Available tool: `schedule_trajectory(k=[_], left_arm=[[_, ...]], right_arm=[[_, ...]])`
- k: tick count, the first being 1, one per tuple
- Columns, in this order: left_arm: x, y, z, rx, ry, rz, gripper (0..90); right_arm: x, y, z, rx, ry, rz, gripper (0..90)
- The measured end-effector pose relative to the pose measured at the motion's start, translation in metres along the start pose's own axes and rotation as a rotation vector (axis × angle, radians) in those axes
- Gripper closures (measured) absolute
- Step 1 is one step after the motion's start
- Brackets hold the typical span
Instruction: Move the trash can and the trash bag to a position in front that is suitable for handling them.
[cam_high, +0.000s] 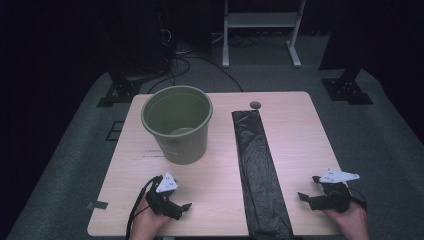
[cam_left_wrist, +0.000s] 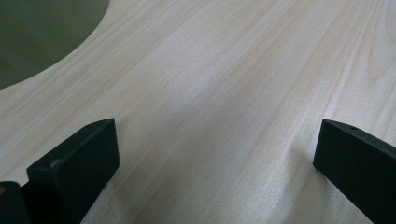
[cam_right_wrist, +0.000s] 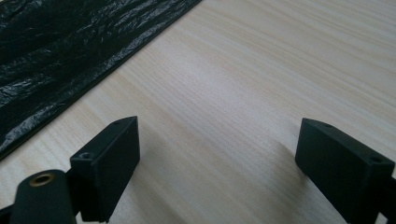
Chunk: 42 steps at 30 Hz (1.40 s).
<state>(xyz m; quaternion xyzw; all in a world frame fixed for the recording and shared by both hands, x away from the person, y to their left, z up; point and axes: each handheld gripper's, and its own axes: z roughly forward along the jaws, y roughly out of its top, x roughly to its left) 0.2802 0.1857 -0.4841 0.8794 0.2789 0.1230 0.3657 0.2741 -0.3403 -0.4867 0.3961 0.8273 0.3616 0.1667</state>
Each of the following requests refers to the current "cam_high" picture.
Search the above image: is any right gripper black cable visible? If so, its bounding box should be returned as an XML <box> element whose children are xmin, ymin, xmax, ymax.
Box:
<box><xmin>348</xmin><ymin>187</ymin><xmax>368</xmax><ymax>211</ymax></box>

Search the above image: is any white metal stand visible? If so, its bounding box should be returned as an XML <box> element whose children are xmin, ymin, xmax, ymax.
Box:
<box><xmin>222</xmin><ymin>0</ymin><xmax>307</xmax><ymax>69</ymax></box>

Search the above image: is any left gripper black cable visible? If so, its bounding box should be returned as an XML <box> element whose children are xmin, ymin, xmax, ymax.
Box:
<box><xmin>125</xmin><ymin>175</ymin><xmax>162</xmax><ymax>240</ymax></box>

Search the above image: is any grey tape strip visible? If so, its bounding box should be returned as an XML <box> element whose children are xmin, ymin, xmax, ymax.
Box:
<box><xmin>86</xmin><ymin>200</ymin><xmax>109</xmax><ymax>211</ymax></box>

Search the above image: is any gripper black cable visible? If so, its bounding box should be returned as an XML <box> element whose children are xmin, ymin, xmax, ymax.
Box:
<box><xmin>348</xmin><ymin>187</ymin><xmax>368</xmax><ymax>211</ymax></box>
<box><xmin>125</xmin><ymin>175</ymin><xmax>162</xmax><ymax>240</ymax></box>

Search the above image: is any black floor cable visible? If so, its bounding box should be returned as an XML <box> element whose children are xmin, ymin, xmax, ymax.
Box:
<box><xmin>146</xmin><ymin>54</ymin><xmax>244</xmax><ymax>95</ymax></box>

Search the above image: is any person's right hand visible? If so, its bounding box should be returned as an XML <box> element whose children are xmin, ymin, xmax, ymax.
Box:
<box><xmin>322</xmin><ymin>201</ymin><xmax>371</xmax><ymax>240</ymax></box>

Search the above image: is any black stand base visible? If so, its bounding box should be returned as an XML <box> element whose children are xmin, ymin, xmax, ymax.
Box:
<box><xmin>320</xmin><ymin>68</ymin><xmax>374</xmax><ymax>106</ymax></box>
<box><xmin>96</xmin><ymin>70</ymin><xmax>143</xmax><ymax>108</ymax></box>

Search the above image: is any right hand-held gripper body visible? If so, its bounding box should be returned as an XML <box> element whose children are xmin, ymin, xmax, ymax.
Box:
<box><xmin>309</xmin><ymin>168</ymin><xmax>361</xmax><ymax>214</ymax></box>

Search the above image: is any person's left hand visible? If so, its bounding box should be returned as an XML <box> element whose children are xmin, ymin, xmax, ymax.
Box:
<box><xmin>129</xmin><ymin>196</ymin><xmax>172</xmax><ymax>240</ymax></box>

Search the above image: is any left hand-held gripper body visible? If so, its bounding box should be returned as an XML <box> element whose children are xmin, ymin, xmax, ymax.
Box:
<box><xmin>145</xmin><ymin>171</ymin><xmax>184</xmax><ymax>220</ymax></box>

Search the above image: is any green plastic bin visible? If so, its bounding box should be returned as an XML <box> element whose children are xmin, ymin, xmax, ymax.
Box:
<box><xmin>140</xmin><ymin>85</ymin><xmax>214</xmax><ymax>166</ymax></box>

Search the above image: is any black plastic bag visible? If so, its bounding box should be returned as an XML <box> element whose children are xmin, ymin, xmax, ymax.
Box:
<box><xmin>231</xmin><ymin>109</ymin><xmax>295</xmax><ymax>240</ymax></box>

